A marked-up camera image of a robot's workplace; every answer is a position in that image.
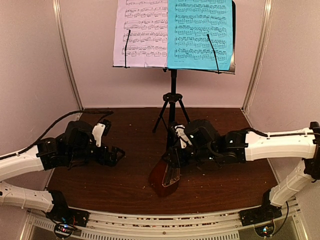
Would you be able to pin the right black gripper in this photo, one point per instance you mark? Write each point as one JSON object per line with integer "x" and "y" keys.
{"x": 178, "y": 160}

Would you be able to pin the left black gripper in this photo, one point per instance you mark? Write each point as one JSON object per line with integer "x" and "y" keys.
{"x": 111, "y": 161}

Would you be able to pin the brown wooden metronome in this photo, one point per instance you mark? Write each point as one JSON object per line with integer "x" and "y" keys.
{"x": 164, "y": 179}

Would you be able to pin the black music stand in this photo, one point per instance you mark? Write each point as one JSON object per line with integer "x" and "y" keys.
{"x": 172, "y": 97}

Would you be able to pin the lilac sheet music page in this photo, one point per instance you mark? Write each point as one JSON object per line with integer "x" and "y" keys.
{"x": 141, "y": 34}

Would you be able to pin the blue sheet music page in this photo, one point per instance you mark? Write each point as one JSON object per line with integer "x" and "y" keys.
{"x": 200, "y": 35}

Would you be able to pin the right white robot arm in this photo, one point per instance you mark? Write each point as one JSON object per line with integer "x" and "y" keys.
{"x": 200, "y": 141}

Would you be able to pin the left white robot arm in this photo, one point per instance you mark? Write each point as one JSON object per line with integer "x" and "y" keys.
{"x": 79, "y": 141}

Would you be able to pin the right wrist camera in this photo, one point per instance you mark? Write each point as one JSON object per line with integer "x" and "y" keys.
{"x": 179, "y": 132}

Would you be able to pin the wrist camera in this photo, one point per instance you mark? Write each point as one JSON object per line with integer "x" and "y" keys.
{"x": 100, "y": 130}
{"x": 179, "y": 132}

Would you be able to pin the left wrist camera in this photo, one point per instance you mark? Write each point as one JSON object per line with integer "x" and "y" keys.
{"x": 100, "y": 130}

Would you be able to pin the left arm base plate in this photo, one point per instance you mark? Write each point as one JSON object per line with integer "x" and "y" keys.
{"x": 71, "y": 216}

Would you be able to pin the aluminium front rail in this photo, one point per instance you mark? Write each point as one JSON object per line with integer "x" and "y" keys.
{"x": 220, "y": 225}

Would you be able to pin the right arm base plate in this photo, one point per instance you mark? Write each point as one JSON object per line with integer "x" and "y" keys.
{"x": 258, "y": 215}

